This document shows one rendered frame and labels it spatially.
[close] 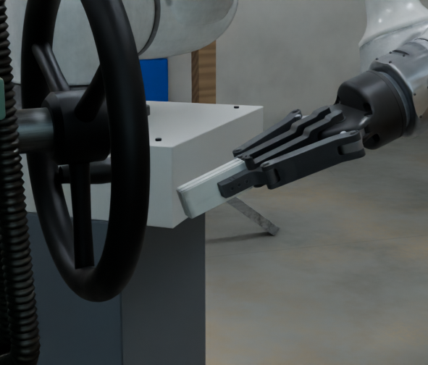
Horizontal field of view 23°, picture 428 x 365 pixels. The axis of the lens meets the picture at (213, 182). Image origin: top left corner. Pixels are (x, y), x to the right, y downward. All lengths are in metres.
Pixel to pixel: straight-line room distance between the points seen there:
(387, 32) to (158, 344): 0.56
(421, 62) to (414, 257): 2.08
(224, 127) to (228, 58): 3.14
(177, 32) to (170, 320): 0.42
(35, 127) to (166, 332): 0.72
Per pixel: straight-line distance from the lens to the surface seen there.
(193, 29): 1.57
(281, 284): 2.86
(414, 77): 1.05
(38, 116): 0.85
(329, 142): 0.99
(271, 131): 1.06
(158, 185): 1.30
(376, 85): 1.05
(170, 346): 1.54
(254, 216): 3.21
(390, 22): 1.23
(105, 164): 0.98
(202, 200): 1.00
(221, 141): 1.44
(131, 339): 1.41
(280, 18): 4.68
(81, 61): 1.41
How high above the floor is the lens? 0.99
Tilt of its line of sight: 15 degrees down
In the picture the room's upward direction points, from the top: straight up
